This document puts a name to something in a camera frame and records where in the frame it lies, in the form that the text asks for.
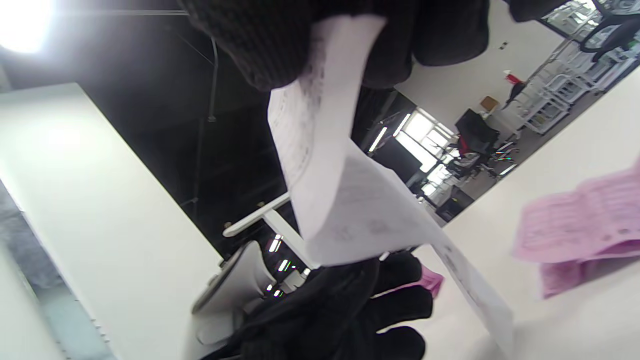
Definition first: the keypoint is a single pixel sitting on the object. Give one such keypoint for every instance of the person's right hand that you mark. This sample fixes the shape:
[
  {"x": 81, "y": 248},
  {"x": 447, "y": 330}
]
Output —
[{"x": 260, "y": 40}]

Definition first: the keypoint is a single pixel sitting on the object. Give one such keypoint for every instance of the person's left hand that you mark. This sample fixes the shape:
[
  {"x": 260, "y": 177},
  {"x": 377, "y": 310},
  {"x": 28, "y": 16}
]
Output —
[{"x": 340, "y": 310}]

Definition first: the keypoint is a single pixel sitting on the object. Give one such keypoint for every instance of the white paper invoice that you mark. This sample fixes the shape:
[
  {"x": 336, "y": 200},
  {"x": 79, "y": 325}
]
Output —
[{"x": 345, "y": 200}]

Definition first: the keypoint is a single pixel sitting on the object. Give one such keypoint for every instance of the thin grey metal pole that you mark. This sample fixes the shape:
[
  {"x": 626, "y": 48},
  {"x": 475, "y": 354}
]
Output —
[{"x": 213, "y": 80}]

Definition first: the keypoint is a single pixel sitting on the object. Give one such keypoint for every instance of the white metal stand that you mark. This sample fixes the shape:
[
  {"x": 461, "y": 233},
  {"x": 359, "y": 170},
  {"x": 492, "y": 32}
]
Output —
[{"x": 270, "y": 215}]

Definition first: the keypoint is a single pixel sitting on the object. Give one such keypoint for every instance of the black cabinet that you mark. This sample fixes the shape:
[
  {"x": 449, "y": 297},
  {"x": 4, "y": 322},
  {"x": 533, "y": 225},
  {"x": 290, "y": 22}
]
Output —
[{"x": 455, "y": 205}]

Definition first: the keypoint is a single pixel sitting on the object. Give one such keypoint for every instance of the brown cardboard box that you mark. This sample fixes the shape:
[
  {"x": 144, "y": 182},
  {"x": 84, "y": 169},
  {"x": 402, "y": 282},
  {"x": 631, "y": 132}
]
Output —
[{"x": 489, "y": 104}]

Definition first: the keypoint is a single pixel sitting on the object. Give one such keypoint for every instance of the white flat panel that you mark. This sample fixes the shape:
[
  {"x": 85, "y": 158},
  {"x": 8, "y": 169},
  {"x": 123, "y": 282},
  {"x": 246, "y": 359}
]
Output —
[{"x": 90, "y": 210}]

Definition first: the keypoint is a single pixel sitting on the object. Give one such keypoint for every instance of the white metal rack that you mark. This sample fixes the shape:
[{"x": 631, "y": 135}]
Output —
[{"x": 555, "y": 95}]

